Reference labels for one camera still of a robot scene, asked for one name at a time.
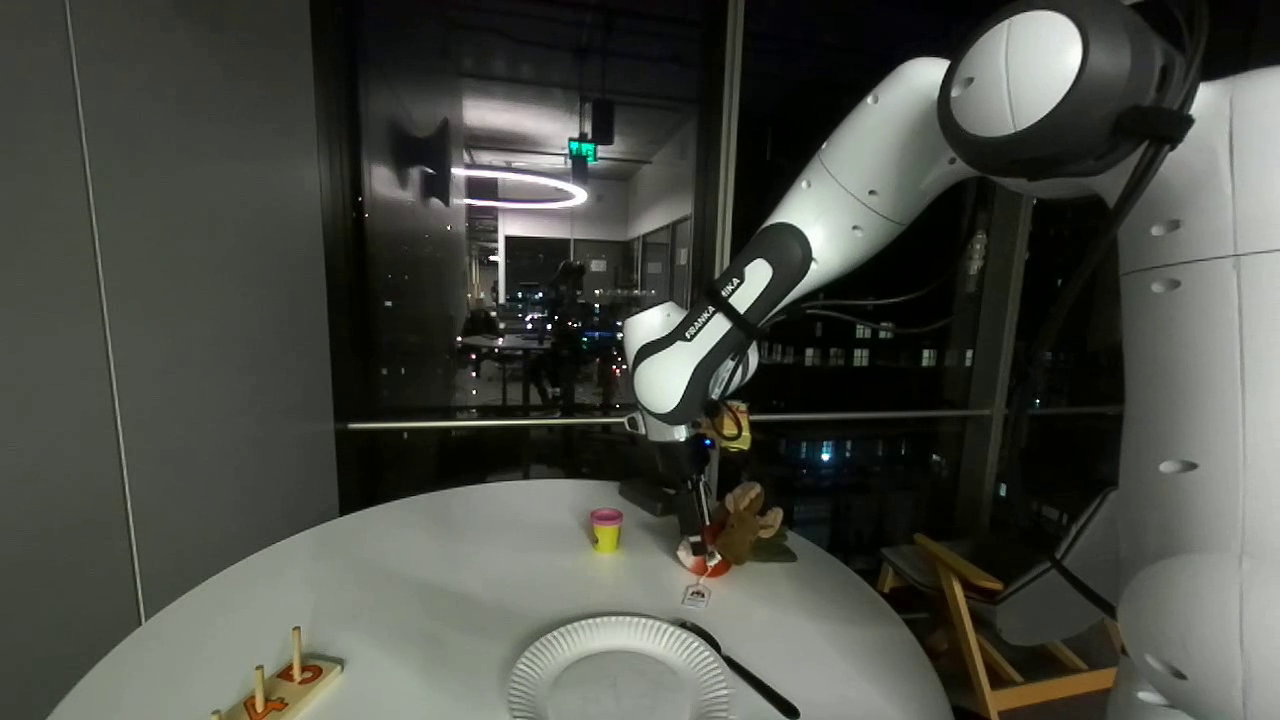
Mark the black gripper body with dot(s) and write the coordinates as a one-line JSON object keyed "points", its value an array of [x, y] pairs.
{"points": [[697, 481]]}

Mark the brown and green plush toy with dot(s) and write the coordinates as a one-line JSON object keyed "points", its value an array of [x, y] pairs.
{"points": [[747, 523]]}

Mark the black plastic spoon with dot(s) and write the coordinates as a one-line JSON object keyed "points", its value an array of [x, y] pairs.
{"points": [[747, 674]]}

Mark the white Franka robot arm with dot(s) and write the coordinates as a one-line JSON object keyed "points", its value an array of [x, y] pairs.
{"points": [[854, 187]]}

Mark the white paper plate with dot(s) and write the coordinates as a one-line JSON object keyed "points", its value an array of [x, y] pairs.
{"points": [[612, 674]]}

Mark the wooden peg board toy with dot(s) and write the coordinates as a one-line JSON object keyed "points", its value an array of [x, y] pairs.
{"points": [[285, 681]]}

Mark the yellow cup with red top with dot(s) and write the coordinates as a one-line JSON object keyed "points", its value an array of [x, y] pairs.
{"points": [[605, 534]]}

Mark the wooden chair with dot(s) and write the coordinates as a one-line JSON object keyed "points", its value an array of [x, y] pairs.
{"points": [[980, 640]]}

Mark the green exit sign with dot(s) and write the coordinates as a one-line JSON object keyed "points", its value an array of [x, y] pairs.
{"points": [[581, 150]]}

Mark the grey chair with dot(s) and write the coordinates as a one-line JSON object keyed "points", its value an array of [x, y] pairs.
{"points": [[1085, 573]]}

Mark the grey window post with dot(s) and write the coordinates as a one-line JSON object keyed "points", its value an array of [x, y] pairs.
{"points": [[728, 133]]}

